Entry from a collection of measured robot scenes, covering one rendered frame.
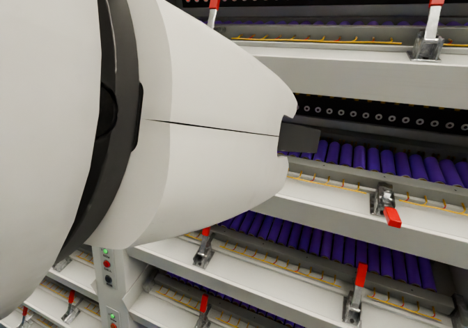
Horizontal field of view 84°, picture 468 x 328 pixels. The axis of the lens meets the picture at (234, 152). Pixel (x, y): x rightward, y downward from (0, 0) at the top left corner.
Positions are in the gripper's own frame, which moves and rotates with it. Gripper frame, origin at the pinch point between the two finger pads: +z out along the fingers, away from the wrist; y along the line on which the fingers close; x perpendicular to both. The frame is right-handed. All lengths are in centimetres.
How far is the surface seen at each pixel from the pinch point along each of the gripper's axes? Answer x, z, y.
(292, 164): -4.3, 22.7, 1.5
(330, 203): -8.3, 19.8, 7.8
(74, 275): -45, 29, -50
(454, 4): 22.5, 29.0, 19.4
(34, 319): -79, 41, -82
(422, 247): -11.2, 20.3, 19.4
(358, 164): -2.7, 25.7, 10.9
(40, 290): -62, 36, -73
